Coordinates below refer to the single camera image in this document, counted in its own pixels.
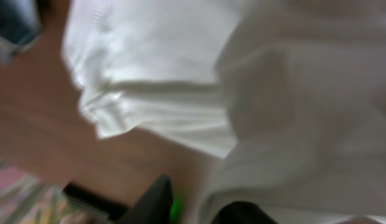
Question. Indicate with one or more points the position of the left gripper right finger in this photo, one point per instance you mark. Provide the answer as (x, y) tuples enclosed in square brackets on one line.
[(242, 213)]

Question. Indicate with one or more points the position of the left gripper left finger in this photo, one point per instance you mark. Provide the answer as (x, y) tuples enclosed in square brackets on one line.
[(154, 207)]

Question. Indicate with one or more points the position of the white t-shirt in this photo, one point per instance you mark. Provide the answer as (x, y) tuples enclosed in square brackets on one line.
[(291, 95)]

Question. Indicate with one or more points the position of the navy boxer shorts red waistband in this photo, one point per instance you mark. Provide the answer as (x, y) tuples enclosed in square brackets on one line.
[(19, 22)]

